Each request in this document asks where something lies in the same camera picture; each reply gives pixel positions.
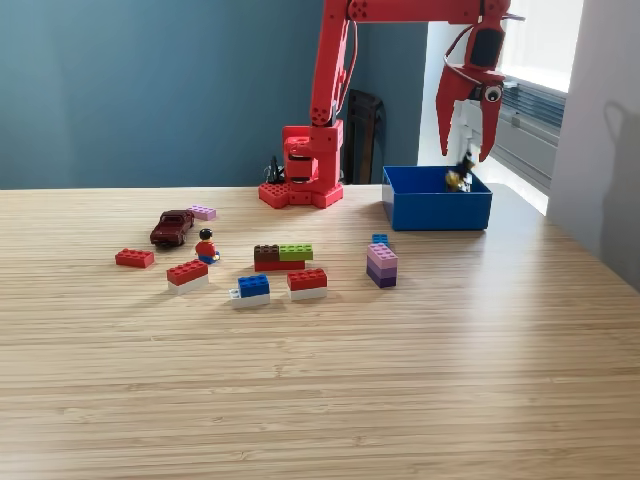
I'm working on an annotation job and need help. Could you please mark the blue and white brick stack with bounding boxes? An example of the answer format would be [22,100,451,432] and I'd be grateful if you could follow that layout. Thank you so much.
[228,274,272,309]

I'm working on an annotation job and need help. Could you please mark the small yellow toy digger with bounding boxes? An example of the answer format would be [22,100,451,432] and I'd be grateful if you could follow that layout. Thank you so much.
[444,149,475,194]

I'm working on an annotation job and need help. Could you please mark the red building brick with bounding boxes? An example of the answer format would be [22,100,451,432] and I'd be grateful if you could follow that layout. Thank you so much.
[114,247,156,270]

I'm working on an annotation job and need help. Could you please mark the dark folded chair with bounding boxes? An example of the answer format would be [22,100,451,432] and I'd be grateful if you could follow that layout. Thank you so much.
[343,88,387,185]

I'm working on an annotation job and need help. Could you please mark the dark red toy car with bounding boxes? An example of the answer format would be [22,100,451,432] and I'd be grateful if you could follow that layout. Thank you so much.
[149,209,196,248]

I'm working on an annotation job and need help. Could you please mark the blue plastic bin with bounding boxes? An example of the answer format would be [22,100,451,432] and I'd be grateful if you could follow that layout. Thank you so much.
[382,165,494,232]

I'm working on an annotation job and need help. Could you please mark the red and white brick stack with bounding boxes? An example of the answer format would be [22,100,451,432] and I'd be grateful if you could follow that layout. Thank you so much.
[166,258,210,295]
[286,268,329,302]

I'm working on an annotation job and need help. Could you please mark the brown green red brick stack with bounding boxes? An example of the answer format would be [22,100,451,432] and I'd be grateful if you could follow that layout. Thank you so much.
[253,243,315,273]

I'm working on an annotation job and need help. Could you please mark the toy figure red shirt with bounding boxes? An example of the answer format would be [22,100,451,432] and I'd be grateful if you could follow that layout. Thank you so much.
[194,227,221,265]

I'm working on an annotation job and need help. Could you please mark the pink and purple brick stack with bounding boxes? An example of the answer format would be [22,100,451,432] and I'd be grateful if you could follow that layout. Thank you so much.
[365,242,400,289]

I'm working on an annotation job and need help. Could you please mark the grey window vent grille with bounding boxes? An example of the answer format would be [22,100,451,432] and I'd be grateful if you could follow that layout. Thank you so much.
[499,79,569,134]

